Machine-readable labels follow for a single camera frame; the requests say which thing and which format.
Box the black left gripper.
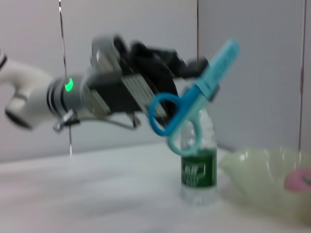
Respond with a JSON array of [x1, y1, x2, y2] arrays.
[[116, 39, 221, 122]]

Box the blue capped scissors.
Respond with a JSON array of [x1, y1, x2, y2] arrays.
[[148, 38, 242, 156]]

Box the clear water bottle green label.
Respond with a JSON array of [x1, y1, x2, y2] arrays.
[[180, 109, 218, 205]]

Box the pink peach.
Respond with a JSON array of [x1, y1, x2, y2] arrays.
[[284, 167, 311, 193]]

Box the pale green glass fruit plate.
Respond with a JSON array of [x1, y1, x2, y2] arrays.
[[218, 145, 311, 219]]

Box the silver grey left wrist camera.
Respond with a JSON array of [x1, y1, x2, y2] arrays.
[[82, 35, 158, 119]]

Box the left gripper cable with connector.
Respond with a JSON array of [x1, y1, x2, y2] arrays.
[[52, 109, 142, 133]]

